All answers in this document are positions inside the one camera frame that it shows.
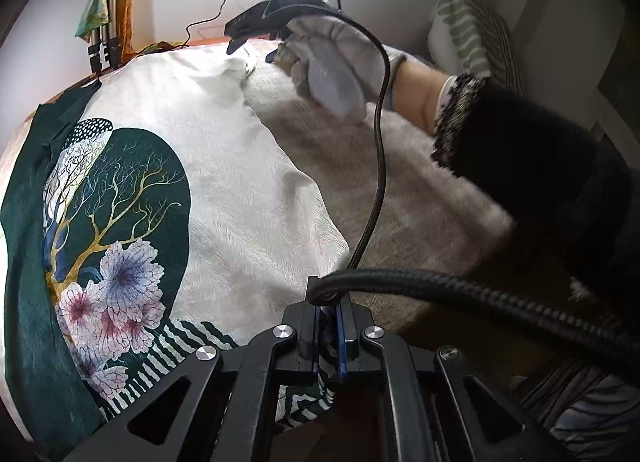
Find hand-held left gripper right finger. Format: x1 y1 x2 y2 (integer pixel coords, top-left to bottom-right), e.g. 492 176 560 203
335 299 571 462

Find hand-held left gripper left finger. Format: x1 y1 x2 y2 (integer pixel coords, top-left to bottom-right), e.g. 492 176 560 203
65 301 322 462

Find white green floral printed garment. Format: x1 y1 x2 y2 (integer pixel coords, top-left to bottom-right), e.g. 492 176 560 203
0 39 351 458

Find person's right forearm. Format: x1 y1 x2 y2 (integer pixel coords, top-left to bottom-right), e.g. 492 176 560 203
389 59 640 303

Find person's right hand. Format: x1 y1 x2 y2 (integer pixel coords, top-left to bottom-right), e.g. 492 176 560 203
280 12 410 120

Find folded silver tripod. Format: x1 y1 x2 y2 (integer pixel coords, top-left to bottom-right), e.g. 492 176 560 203
87 0 126 77

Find orange green scarf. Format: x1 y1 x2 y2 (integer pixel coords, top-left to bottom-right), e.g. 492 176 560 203
74 0 135 60

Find beige checked blanket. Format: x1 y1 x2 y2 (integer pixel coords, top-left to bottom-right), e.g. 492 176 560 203
240 39 516 333

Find green striped white cushion cover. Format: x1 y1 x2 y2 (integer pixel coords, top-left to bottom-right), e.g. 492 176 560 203
427 0 526 95

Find grey striped cloth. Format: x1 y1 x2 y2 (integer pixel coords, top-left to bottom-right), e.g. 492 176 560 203
517 359 640 462

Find thin black ring light cable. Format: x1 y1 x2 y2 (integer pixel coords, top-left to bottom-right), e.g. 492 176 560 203
185 0 279 49

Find black braided cable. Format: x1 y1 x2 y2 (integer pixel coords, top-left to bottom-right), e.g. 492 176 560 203
306 7 640 360

